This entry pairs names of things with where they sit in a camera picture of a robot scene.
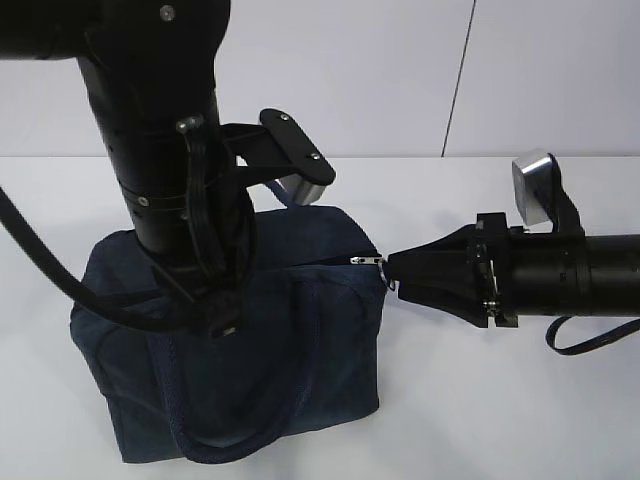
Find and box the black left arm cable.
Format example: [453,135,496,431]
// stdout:
[0,184,201,334]

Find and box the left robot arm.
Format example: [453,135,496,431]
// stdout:
[1,1,255,335]

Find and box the dark blue lunch bag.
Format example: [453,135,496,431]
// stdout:
[70,206,386,464]

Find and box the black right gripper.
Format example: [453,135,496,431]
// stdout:
[387,213,518,328]

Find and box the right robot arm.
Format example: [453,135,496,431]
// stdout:
[383,213,639,328]

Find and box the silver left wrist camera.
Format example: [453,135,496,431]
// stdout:
[222,108,336,206]

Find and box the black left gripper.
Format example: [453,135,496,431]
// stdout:
[149,234,257,338]

